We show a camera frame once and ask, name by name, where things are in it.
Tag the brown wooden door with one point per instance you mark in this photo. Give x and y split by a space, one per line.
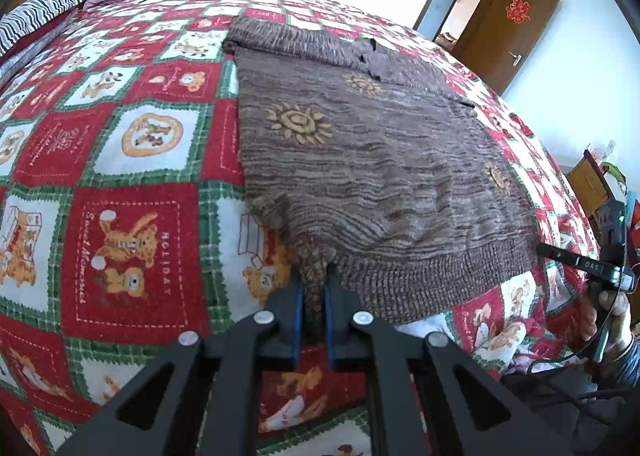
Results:
495 40

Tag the brown knitted sweater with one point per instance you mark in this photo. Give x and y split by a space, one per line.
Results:
375 175

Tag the red paper door decoration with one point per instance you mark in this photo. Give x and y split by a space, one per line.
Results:
517 10

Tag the person's right forearm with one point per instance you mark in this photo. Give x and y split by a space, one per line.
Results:
625 361

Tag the person's dark clothing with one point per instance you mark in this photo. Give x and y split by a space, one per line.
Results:
575 416

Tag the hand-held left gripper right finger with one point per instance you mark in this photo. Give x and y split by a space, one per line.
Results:
329 323

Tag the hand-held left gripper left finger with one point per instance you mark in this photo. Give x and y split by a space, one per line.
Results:
298 321

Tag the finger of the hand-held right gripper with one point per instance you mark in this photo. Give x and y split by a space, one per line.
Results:
557 254

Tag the striped pillow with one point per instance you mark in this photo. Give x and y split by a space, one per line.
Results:
30 20

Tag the green object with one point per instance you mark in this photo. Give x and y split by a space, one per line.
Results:
614 173

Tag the red checked printed bed sheet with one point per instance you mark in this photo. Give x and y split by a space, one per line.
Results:
130 246

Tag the person's right hand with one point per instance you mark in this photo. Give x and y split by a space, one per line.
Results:
617 321

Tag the wooden furniture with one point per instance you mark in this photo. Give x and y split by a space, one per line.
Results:
587 186

